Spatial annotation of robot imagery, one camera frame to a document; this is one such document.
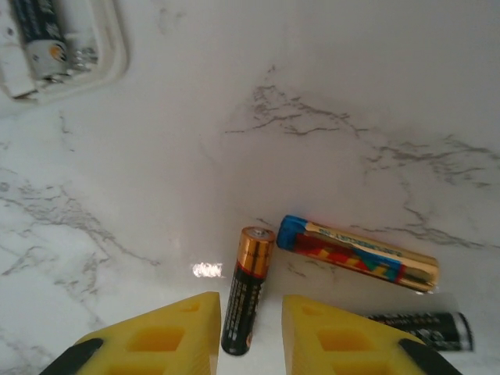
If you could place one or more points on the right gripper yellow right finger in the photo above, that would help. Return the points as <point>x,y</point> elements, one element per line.
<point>308,351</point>

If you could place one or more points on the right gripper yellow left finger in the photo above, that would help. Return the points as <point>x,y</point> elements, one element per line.
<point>187,351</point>

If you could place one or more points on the black copper AAA battery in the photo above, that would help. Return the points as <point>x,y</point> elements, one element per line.
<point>246,297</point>

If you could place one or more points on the gold blue patterned AAA battery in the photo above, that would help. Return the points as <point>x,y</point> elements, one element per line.
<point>351,258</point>

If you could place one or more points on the black white AAA battery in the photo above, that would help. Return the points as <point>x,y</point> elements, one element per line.
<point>429,328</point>
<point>37,23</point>

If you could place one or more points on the white air conditioner remote control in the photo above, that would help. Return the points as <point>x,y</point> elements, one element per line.
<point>113,58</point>

